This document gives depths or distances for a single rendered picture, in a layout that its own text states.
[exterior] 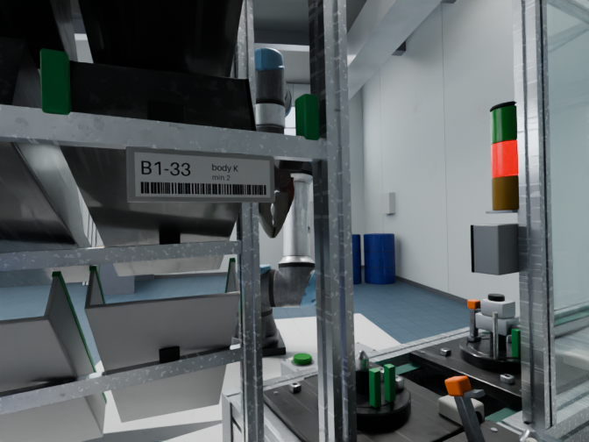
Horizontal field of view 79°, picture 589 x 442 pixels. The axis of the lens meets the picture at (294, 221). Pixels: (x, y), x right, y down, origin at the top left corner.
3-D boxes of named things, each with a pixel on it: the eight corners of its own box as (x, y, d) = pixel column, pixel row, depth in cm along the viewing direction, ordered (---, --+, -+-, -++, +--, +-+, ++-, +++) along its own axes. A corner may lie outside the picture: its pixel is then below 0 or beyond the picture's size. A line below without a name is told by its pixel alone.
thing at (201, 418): (131, 337, 135) (130, 329, 135) (360, 320, 150) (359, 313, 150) (20, 458, 66) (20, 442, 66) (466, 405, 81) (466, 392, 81)
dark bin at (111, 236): (117, 276, 47) (119, 224, 50) (219, 269, 51) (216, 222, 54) (57, 145, 23) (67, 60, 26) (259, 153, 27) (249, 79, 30)
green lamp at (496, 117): (483, 145, 55) (482, 112, 55) (502, 147, 57) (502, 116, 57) (517, 138, 50) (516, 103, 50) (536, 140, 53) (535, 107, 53)
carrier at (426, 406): (259, 403, 60) (258, 328, 60) (371, 370, 72) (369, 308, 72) (350, 500, 39) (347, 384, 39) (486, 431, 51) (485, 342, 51)
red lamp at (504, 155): (484, 177, 55) (483, 146, 55) (503, 179, 57) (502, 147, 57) (518, 174, 50) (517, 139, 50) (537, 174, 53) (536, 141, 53)
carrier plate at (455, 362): (408, 360, 76) (408, 351, 76) (479, 339, 88) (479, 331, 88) (528, 412, 55) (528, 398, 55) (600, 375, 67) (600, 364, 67)
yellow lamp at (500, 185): (485, 210, 55) (484, 178, 55) (504, 210, 57) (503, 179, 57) (519, 209, 50) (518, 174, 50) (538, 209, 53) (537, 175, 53)
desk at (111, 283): (155, 279, 809) (154, 241, 809) (136, 294, 648) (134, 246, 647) (117, 281, 796) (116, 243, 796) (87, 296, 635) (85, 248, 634)
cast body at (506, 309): (475, 328, 73) (474, 293, 73) (488, 324, 75) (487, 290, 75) (517, 339, 66) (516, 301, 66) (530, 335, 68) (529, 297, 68)
